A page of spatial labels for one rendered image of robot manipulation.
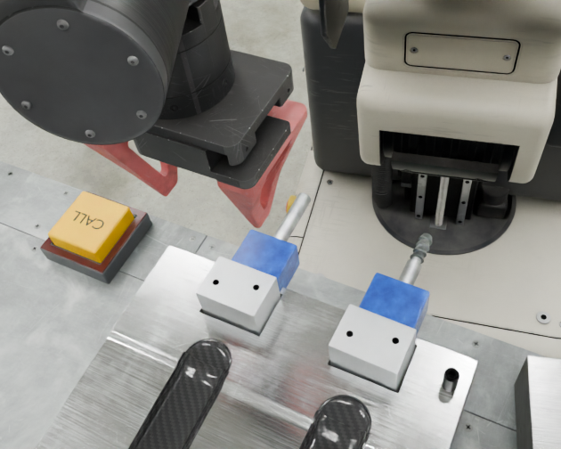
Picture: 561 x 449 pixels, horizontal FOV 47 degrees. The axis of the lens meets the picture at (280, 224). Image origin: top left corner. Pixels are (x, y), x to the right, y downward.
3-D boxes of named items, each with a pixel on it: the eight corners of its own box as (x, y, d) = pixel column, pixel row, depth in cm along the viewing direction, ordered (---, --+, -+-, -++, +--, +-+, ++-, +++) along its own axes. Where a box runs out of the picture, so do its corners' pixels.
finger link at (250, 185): (268, 274, 37) (245, 163, 30) (166, 236, 40) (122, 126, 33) (318, 191, 41) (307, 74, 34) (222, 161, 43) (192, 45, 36)
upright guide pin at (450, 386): (444, 376, 44) (447, 364, 43) (459, 381, 44) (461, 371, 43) (440, 388, 44) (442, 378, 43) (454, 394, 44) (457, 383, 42)
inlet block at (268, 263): (282, 208, 58) (275, 167, 54) (333, 224, 57) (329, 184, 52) (209, 327, 52) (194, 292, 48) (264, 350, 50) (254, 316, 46)
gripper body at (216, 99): (239, 176, 31) (211, 51, 26) (77, 124, 35) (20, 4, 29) (298, 92, 35) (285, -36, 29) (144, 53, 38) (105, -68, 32)
